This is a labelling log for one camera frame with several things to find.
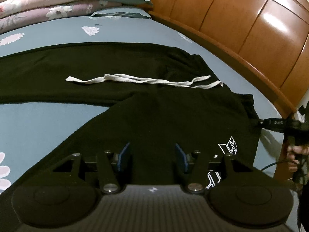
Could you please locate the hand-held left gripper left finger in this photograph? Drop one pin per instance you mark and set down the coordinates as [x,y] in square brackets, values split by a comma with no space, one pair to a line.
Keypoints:
[124,157]

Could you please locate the flat teal pillow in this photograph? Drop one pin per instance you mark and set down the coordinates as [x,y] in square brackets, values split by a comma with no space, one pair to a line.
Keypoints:
[120,12]

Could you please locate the bed with blue floral sheet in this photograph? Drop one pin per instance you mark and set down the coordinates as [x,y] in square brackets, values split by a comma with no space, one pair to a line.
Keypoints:
[48,125]

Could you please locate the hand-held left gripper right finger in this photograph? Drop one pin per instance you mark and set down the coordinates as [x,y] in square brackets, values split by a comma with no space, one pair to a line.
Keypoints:
[181,157]

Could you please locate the wooden headboard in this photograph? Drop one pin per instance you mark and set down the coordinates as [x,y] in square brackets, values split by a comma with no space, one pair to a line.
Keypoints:
[229,24]

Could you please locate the purple floral quilt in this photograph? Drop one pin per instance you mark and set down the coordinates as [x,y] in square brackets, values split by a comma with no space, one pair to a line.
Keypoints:
[36,14]

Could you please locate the black pants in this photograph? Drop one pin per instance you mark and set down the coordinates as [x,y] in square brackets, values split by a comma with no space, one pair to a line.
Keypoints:
[157,116]

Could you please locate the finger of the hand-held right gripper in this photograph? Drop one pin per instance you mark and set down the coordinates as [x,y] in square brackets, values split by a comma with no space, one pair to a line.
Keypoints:
[259,123]

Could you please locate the person's right hand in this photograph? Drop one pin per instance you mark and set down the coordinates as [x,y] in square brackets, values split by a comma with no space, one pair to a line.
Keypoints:
[301,151]

